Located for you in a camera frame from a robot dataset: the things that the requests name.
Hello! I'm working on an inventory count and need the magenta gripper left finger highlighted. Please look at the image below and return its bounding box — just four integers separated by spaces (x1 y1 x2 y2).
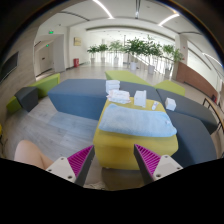
47 145 95 186

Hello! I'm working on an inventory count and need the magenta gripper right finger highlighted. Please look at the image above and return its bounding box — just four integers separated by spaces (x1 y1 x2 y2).
134 144 182 185

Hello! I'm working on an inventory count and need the light blue towel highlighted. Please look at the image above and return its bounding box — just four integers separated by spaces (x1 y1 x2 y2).
99 104 177 137

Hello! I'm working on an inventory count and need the yellow ottoman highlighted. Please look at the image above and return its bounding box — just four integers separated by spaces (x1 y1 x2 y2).
92 96 179 171

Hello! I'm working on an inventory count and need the bare knee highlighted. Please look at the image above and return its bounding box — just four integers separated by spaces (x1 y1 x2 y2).
14 140 53 170

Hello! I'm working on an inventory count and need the dark grey bench sofa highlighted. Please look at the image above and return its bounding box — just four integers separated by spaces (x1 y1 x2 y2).
120 81 217 167

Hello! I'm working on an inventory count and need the small white bottle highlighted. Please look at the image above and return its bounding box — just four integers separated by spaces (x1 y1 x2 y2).
152 101 159 110

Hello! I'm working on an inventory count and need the white tissue box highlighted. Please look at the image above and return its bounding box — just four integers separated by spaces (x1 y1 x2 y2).
165 98 176 111

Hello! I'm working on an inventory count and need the blue bench sofa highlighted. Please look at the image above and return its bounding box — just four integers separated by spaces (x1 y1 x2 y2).
48 79 106 120

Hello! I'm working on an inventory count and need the white plastic packet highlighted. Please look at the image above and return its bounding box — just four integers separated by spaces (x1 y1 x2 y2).
134 90 146 107

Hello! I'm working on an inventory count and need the folded white patterned cloth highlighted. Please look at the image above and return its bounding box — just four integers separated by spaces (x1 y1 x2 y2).
107 90 131 104

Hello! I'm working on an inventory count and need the dark grey cube ottoman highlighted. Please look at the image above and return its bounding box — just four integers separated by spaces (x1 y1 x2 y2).
15 87 38 112

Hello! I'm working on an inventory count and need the green bench left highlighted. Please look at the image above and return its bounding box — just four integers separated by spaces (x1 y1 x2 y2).
6 73 60 114

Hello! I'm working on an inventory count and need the green bench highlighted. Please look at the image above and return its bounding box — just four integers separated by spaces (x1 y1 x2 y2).
6 73 60 114
105 70 185 96

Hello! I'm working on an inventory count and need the stack of white towels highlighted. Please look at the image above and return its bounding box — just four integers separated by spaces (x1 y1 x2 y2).
106 80 120 92

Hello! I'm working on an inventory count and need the green bench far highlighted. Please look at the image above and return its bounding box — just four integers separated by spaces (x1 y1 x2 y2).
105 70 185 96

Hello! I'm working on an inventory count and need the red trash bin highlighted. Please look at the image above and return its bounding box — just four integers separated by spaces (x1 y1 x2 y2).
73 58 79 68

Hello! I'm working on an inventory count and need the potted green plant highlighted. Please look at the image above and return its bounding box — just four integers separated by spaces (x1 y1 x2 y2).
87 45 99 64
162 45 183 78
124 38 146 71

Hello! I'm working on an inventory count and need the wall-mounted black screen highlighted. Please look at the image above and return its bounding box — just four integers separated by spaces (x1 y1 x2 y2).
0 52 19 83

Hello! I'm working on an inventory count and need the framed wall picture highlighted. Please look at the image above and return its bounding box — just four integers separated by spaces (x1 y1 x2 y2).
74 37 82 46

